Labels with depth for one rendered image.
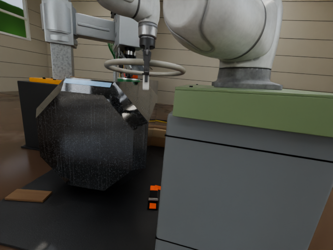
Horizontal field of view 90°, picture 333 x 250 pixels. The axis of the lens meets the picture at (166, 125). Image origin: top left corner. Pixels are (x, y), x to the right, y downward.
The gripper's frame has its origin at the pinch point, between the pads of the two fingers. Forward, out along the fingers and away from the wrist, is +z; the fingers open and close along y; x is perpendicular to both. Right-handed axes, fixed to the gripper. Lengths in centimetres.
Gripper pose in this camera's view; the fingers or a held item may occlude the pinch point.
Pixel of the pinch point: (145, 83)
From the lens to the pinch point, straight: 85.2
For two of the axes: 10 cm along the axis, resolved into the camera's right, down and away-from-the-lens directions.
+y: -1.2, -1.9, 9.7
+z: -0.6, 9.8, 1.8
